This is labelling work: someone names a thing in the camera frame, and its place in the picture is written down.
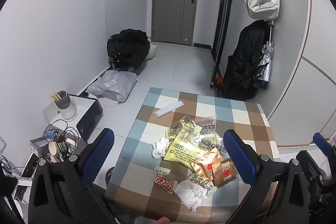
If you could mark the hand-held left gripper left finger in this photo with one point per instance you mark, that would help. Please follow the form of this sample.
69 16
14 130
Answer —
101 153

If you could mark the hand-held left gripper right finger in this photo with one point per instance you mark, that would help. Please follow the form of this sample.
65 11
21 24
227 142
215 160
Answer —
236 153

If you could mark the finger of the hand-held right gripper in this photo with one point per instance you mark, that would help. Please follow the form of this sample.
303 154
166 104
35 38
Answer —
322 142

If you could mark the gold foil packet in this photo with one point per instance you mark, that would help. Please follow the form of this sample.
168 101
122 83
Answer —
203 165
224 172

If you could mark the yellow plastic packet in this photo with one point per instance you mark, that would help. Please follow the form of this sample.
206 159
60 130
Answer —
181 150

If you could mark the white tissue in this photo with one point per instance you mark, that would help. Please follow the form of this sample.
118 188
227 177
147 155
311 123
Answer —
191 193
160 148

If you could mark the white foam sheet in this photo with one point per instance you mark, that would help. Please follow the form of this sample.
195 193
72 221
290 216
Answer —
168 109

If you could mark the person's left hand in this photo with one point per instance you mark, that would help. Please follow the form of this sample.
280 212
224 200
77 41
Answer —
158 220

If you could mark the clear printed wrapper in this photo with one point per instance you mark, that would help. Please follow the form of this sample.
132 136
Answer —
207 125
183 127

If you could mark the paper cup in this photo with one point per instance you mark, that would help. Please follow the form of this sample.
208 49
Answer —
55 150

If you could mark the green white snack packet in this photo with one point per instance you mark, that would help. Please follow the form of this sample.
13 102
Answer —
198 182

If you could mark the white cylindrical container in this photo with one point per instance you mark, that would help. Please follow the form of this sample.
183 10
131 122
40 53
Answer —
67 111

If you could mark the checkered tablecloth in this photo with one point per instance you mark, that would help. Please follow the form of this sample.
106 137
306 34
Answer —
147 182

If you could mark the white wardrobe with wood trim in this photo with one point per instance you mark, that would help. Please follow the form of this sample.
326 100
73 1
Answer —
312 82

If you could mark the small grey box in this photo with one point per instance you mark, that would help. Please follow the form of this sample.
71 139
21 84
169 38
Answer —
39 146

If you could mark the small white green wrapper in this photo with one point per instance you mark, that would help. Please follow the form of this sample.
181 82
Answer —
161 170

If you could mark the grey plastic mailer bag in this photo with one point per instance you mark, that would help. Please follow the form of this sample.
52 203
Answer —
113 85

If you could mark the red white checked wrapper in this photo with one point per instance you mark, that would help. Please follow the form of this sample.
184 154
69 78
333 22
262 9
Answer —
164 182

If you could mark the wooden chopsticks bundle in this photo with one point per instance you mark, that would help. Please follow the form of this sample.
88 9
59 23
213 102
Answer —
56 97

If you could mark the small orange object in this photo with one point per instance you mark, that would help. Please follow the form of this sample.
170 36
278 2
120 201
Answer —
218 81

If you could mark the silver folded umbrella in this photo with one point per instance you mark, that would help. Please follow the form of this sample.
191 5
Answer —
265 69

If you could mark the black hanging jacket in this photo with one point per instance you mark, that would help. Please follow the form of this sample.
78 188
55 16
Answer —
244 64

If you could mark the black clothes pile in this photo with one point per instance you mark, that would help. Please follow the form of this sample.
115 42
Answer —
128 48

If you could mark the white cloth bag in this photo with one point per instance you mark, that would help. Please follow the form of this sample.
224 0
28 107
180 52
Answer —
152 50

